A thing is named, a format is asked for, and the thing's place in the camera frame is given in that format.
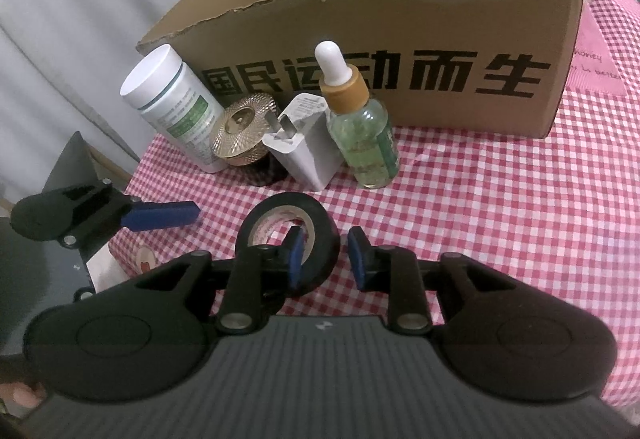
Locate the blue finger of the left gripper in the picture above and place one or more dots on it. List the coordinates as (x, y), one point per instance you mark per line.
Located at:
(156, 216)

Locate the green dropper bottle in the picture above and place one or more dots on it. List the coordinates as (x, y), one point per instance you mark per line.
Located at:
(358, 123)

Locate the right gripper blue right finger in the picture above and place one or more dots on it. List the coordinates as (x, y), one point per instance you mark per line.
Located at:
(395, 272)

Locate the white power adapter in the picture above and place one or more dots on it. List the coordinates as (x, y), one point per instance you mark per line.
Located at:
(299, 139)

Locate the white curtain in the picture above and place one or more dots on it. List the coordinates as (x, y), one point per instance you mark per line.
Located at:
(62, 64)

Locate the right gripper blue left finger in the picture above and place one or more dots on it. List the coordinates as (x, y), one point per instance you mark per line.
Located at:
(261, 277)

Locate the white pill bottle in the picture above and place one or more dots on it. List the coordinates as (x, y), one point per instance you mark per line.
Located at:
(174, 101)

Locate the gold lid jar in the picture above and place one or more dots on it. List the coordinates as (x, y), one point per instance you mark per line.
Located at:
(236, 138)

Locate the black electrical tape roll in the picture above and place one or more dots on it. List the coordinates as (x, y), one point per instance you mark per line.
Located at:
(270, 220)

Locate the brown cardboard box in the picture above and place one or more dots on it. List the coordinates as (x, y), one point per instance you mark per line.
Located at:
(496, 66)

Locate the red checkered tablecloth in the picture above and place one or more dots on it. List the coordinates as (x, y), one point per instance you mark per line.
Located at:
(560, 213)

